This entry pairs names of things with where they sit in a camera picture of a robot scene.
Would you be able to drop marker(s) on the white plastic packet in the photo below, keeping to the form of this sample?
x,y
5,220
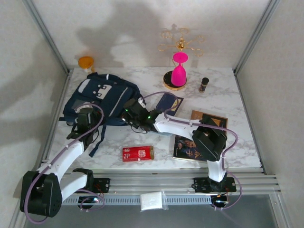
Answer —
x,y
150,200

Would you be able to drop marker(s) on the spice bottle with black cap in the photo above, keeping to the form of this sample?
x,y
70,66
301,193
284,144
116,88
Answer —
x,y
203,86

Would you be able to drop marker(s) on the navy blue backpack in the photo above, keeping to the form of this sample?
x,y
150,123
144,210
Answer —
x,y
111,95

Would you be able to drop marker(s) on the pink goblet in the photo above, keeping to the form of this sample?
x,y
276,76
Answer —
x,y
178,73

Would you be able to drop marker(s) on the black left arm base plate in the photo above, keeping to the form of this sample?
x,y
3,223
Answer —
x,y
102,185

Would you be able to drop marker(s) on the dark book with portrait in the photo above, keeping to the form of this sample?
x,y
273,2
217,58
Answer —
x,y
183,149

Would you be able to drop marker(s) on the jar with orange lid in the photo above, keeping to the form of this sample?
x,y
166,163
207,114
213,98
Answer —
x,y
85,61

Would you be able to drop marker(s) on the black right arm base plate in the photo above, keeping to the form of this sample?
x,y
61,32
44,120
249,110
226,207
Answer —
x,y
202,186

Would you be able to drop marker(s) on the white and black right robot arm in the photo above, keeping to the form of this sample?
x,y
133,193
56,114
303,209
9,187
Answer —
x,y
175,124

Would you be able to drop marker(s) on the aluminium corner post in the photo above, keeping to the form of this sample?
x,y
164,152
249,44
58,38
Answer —
x,y
47,38
256,35

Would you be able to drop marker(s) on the aluminium side rail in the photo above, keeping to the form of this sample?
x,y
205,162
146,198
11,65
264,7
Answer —
x,y
62,99
248,111

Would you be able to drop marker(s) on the red box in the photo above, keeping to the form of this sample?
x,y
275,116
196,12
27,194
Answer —
x,y
137,154

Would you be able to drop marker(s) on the brown book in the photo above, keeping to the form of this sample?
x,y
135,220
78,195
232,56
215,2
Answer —
x,y
197,116

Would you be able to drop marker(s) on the dark blue thin book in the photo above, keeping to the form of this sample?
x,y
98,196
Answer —
x,y
166,102

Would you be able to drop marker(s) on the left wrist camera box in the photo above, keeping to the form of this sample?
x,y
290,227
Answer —
x,y
80,109

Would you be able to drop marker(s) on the aluminium rail frame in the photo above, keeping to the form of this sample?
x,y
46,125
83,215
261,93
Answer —
x,y
152,183

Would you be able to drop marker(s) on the black controller board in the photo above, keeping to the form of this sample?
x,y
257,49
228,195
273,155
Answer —
x,y
219,200
89,200

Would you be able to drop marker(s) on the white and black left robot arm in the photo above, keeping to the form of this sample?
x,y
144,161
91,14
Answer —
x,y
66,159

